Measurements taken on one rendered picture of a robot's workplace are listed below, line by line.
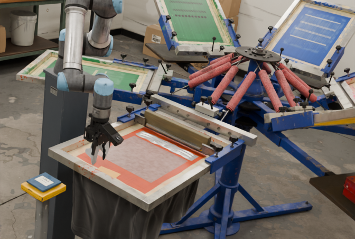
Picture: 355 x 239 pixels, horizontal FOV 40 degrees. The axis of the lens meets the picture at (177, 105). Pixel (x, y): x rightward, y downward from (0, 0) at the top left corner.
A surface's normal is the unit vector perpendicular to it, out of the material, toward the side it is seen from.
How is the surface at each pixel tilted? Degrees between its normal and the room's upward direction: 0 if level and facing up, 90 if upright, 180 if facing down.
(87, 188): 95
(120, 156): 0
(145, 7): 90
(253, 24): 90
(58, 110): 90
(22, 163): 0
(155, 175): 0
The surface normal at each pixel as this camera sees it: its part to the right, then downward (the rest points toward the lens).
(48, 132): -0.66, 0.18
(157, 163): 0.16, -0.91
